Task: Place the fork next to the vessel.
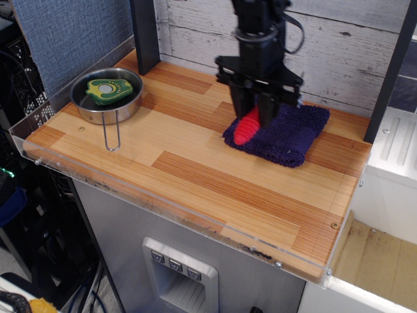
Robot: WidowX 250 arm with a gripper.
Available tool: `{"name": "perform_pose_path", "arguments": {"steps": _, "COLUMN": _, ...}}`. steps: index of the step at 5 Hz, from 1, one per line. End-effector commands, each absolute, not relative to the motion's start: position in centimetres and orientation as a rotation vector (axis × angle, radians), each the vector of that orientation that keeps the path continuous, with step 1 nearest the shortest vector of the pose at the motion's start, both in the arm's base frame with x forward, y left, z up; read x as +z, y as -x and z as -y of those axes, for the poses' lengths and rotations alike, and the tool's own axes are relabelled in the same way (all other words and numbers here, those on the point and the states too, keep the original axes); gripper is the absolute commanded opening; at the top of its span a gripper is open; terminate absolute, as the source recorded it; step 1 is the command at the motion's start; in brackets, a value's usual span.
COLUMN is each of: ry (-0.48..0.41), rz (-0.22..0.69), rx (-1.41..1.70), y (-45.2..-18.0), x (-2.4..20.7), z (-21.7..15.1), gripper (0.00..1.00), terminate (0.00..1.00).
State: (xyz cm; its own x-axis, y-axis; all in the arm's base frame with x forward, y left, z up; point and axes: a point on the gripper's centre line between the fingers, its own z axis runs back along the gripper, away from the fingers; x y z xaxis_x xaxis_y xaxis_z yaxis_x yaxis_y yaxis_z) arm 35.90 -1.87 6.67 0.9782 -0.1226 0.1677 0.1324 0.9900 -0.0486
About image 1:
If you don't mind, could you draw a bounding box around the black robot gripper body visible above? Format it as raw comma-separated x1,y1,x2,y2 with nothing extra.
215,32,304,106

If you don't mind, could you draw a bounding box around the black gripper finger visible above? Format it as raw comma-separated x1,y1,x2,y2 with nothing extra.
229,82,255,119
257,93,281,128

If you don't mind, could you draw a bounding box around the red handled metal fork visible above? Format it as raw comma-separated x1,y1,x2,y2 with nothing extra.
233,106,261,145

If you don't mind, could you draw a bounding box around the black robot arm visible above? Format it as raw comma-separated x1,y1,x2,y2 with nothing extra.
215,1,304,128

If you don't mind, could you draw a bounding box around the dark purple folded towel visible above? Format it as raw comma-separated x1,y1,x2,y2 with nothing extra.
223,104,330,168

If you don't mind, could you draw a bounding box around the green yellow toy pepper slice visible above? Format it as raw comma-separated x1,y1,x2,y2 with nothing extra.
85,79,133,106

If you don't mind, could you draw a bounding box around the blue fabric panel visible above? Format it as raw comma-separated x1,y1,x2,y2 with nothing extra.
10,1,133,97

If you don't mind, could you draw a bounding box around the stainless toy fridge cabinet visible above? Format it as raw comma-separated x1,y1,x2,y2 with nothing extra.
74,181,306,312

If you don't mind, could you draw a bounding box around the grey water dispenser panel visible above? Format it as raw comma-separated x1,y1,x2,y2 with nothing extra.
142,237,220,312

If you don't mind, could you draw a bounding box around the white toy sink unit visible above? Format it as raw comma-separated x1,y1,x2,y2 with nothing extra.
299,108,416,312

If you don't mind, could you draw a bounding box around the clear acrylic edge guard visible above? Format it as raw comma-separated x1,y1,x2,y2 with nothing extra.
8,36,367,290

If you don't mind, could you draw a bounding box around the steel pan with wire handle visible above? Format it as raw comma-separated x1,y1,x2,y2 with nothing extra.
69,68,143,151

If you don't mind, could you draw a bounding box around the black vertical post right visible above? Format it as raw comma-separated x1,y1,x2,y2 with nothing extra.
363,0,416,143

